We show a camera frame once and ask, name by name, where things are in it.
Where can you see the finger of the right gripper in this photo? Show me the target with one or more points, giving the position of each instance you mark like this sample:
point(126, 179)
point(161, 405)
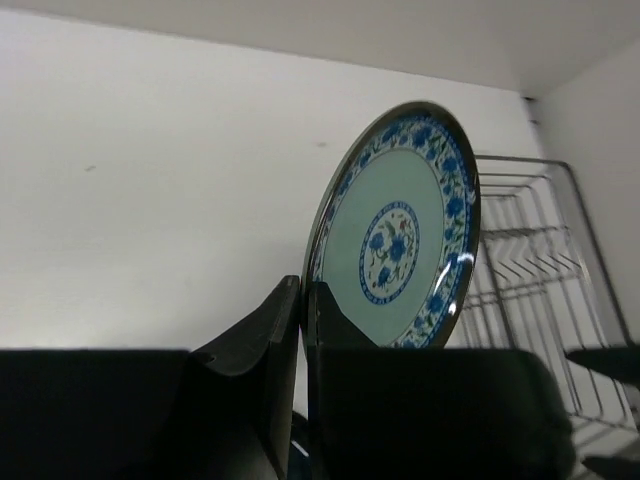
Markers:
point(612, 468)
point(620, 363)

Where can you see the black round plate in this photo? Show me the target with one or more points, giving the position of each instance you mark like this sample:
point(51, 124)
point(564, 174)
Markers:
point(299, 466)

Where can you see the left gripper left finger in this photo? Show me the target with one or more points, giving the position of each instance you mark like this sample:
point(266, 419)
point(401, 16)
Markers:
point(246, 409)

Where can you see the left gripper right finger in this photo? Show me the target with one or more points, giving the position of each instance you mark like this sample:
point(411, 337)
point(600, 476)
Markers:
point(343, 402)

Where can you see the blue floral ceramic plate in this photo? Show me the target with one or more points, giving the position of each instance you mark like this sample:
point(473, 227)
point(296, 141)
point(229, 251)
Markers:
point(396, 234)

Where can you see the metal wire dish rack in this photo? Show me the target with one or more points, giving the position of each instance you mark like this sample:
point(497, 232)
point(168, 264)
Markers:
point(541, 284)

